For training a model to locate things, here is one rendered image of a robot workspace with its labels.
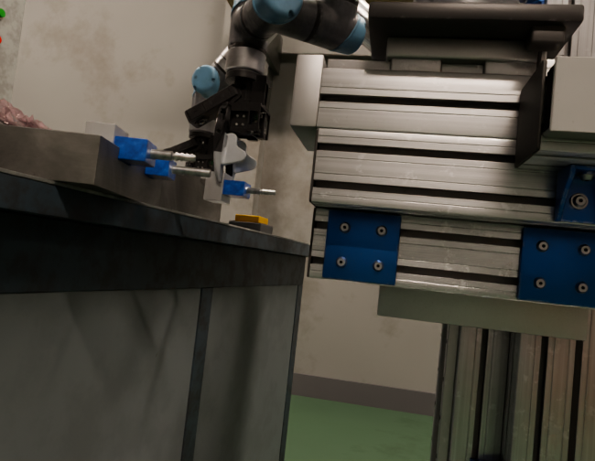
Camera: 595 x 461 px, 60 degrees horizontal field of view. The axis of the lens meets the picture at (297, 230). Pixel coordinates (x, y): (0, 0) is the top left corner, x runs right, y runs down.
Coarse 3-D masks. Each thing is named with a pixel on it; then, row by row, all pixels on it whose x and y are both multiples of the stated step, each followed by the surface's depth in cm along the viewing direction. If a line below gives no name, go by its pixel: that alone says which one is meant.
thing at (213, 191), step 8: (224, 176) 97; (208, 184) 97; (216, 184) 97; (224, 184) 97; (232, 184) 96; (240, 184) 96; (248, 184) 98; (208, 192) 97; (216, 192) 97; (224, 192) 97; (232, 192) 96; (240, 192) 96; (248, 192) 97; (256, 192) 97; (264, 192) 97; (272, 192) 96; (208, 200) 99; (216, 200) 97; (224, 200) 98
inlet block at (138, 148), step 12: (84, 132) 62; (96, 132) 62; (108, 132) 62; (120, 132) 64; (120, 144) 62; (132, 144) 62; (144, 144) 62; (120, 156) 62; (132, 156) 62; (144, 156) 62; (156, 156) 64; (168, 156) 64; (180, 156) 64; (192, 156) 64
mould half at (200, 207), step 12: (168, 180) 90; (180, 180) 94; (192, 180) 98; (168, 192) 91; (180, 192) 94; (192, 192) 99; (168, 204) 91; (180, 204) 95; (192, 204) 99; (204, 204) 103; (216, 204) 108; (204, 216) 104; (216, 216) 109
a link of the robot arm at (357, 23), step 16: (320, 0) 95; (336, 0) 93; (352, 0) 94; (320, 16) 92; (336, 16) 94; (352, 16) 95; (320, 32) 94; (336, 32) 94; (352, 32) 95; (336, 48) 97; (352, 48) 98
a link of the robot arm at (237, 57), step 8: (232, 48) 98; (240, 48) 97; (248, 48) 97; (232, 56) 97; (240, 56) 97; (248, 56) 97; (256, 56) 97; (264, 56) 99; (232, 64) 97; (240, 64) 96; (248, 64) 97; (256, 64) 97; (264, 64) 99; (256, 72) 98; (264, 72) 100
